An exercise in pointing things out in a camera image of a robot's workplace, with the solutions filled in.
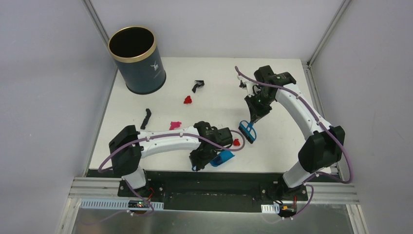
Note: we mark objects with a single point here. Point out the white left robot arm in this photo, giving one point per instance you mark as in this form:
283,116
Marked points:
130,146

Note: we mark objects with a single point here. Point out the blue hand brush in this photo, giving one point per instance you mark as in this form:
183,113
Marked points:
246,128

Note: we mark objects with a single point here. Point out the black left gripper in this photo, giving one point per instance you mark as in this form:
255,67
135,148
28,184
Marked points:
200,156

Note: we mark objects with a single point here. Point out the magenta paper scrap left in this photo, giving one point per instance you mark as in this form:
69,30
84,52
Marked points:
175,125

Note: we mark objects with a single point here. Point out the long black paper scrap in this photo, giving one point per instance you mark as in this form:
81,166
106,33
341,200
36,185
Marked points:
146,119

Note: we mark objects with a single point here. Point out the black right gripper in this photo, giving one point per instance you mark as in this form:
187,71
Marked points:
256,113

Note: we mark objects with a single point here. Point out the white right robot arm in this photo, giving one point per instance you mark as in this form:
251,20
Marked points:
323,142

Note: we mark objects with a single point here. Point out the small red paper scrap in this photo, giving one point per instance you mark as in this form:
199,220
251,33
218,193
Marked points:
187,100

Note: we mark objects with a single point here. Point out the large red paper scrap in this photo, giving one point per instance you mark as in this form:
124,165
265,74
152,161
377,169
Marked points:
236,142

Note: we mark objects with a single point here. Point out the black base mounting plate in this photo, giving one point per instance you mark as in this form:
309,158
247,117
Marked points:
218,192

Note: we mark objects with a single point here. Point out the dark blue gold-rimmed bin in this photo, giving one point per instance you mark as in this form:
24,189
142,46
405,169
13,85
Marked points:
135,52

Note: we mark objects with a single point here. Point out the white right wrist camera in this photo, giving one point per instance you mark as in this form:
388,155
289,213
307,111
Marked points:
249,87

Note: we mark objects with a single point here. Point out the blue dustpan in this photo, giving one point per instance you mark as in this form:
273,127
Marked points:
221,159

